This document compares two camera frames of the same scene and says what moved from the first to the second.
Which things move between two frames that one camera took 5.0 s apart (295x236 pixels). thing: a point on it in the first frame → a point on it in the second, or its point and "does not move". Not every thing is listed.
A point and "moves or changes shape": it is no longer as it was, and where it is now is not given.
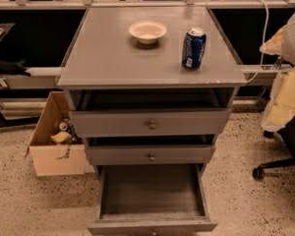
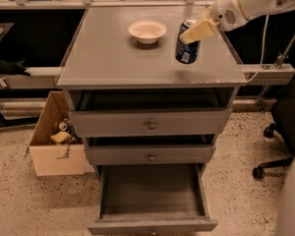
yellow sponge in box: x=61 y=137 does not move
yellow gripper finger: x=287 y=97 → x=202 y=30
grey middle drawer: x=149 y=154 does not move
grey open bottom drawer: x=144 y=200 does not move
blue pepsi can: x=193 y=50 moves or changes shape
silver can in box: x=63 y=126 does not move
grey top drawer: x=193 y=122 does not move
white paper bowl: x=147 y=31 does not move
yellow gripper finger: x=273 y=46 → x=206 y=15
